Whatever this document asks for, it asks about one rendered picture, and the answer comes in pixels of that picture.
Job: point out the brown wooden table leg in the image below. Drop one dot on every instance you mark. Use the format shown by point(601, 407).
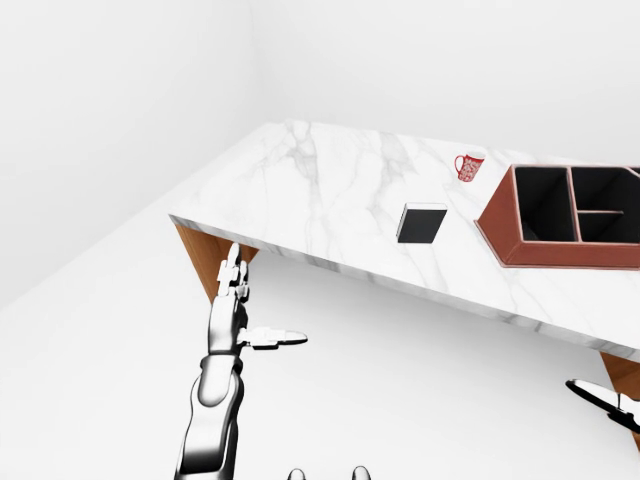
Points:
point(625, 375)
point(205, 255)

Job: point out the small dark rounded shape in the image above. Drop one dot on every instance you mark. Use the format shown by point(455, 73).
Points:
point(360, 473)
point(296, 474)

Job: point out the black book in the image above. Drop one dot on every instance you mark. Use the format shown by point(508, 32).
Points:
point(421, 225)

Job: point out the red patterned mug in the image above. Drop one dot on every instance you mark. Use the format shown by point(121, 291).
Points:
point(469, 167)

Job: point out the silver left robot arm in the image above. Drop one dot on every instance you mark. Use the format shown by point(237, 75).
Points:
point(212, 415)

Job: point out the red-brown desk caddy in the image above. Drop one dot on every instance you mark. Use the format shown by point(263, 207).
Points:
point(545, 250)

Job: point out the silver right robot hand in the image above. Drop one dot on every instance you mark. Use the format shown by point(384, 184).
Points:
point(607, 400)

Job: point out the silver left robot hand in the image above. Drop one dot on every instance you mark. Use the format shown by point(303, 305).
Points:
point(225, 320)

